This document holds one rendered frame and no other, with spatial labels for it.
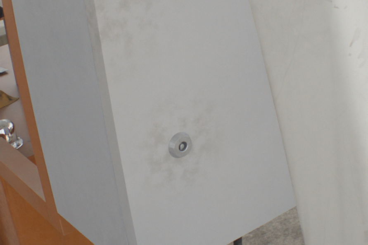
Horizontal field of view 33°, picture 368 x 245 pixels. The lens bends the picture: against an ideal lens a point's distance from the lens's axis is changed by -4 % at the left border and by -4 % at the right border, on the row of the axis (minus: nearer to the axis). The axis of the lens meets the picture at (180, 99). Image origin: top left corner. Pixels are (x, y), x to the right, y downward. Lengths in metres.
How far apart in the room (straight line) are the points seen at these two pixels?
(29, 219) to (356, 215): 1.01
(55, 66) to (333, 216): 0.49
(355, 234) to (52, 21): 0.48
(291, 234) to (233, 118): 1.24
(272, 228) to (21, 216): 0.95
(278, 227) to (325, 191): 1.70
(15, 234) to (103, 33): 0.71
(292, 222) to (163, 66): 1.39
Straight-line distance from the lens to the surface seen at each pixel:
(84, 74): 0.64
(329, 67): 0.22
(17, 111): 1.39
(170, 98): 0.64
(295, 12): 0.23
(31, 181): 0.98
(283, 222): 1.97
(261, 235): 1.92
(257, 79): 0.71
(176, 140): 0.65
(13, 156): 1.08
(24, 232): 1.23
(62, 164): 0.79
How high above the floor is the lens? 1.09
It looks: 22 degrees down
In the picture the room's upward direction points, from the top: 7 degrees counter-clockwise
